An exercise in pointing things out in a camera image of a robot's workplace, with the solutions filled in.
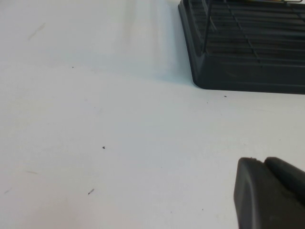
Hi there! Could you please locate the black plastic drip tray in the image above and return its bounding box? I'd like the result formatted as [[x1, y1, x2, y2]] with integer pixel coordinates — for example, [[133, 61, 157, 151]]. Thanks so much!
[[177, 0, 305, 95]]

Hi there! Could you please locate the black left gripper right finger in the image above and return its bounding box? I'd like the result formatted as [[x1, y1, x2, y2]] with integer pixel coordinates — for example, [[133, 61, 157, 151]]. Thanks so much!
[[264, 156, 305, 205]]

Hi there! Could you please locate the black wire dish rack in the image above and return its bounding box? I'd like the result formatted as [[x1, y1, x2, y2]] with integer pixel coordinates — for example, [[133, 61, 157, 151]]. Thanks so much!
[[200, 0, 305, 70]]

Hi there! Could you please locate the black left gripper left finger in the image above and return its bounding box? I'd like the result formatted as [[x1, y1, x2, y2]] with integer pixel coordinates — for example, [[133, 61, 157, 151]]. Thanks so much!
[[233, 156, 305, 229]]

